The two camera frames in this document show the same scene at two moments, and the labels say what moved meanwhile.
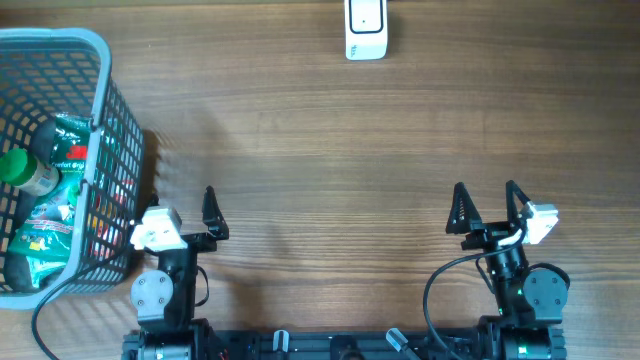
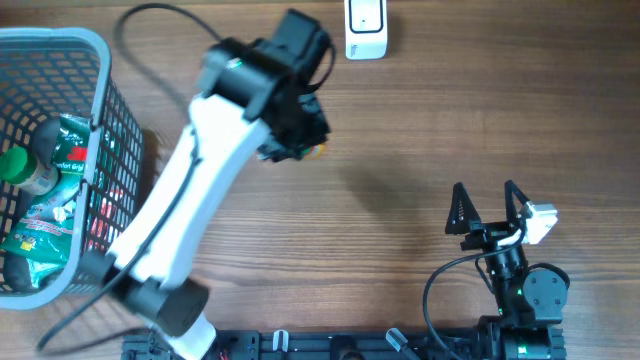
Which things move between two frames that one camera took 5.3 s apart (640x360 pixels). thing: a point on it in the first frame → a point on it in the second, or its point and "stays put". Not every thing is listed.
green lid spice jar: x=21 y=169 stays put
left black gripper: x=215 y=224 → x=318 y=134
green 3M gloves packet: x=70 y=143 stays put
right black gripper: x=486 y=233 stays put
